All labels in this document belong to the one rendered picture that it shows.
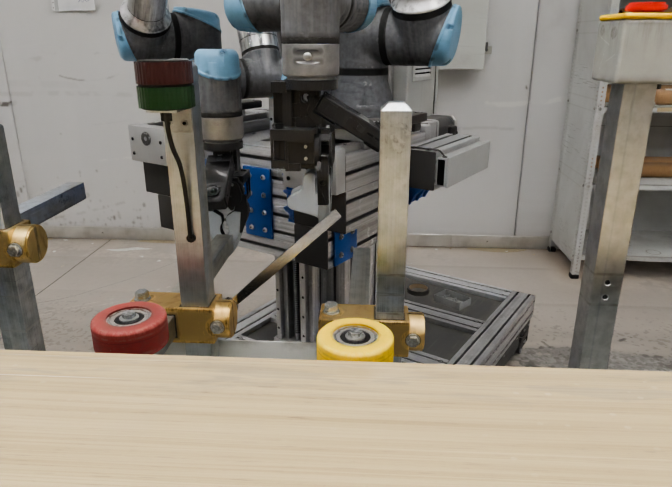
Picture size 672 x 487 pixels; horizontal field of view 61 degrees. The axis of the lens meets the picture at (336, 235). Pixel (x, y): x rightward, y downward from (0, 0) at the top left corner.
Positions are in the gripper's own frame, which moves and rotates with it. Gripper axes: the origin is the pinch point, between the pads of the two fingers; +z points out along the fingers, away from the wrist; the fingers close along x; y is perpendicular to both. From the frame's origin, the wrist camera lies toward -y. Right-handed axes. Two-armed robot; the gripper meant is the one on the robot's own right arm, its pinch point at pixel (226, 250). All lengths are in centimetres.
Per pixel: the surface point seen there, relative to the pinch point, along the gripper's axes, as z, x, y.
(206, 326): -2.1, -5.7, -32.9
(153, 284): 83, 85, 166
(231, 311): -3.4, -8.6, -31.1
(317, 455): -8, -23, -62
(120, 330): -8.1, -0.6, -45.5
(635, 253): 69, -165, 191
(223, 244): -3.4, -1.2, -6.1
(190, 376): -8, -10, -53
